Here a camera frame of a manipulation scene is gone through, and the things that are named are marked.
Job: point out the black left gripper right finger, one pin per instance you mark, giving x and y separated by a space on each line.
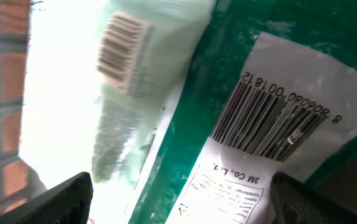
296 203

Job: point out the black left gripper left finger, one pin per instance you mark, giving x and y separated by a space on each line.
66 203

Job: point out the green 3M product pouch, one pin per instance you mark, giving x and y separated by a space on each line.
272 87

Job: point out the light green wipes pack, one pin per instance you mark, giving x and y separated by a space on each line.
99 78

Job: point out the grey plastic shopping basket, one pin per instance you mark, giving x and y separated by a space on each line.
18 182

